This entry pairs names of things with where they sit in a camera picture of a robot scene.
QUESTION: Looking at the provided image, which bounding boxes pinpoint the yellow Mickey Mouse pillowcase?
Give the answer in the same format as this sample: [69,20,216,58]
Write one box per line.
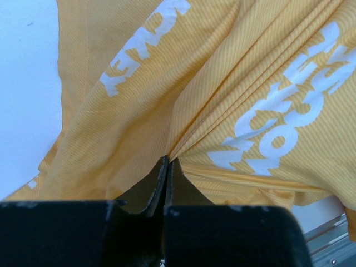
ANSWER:
[4,1,355,241]

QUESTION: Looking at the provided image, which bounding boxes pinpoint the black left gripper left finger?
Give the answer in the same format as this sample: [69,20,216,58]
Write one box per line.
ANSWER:
[1,157,169,266]

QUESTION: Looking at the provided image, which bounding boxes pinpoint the aluminium front frame rail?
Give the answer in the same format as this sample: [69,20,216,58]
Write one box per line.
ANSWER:
[304,214,356,267]

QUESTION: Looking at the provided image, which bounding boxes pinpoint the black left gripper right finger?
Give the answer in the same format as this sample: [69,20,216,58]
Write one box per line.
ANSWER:
[164,160,310,266]

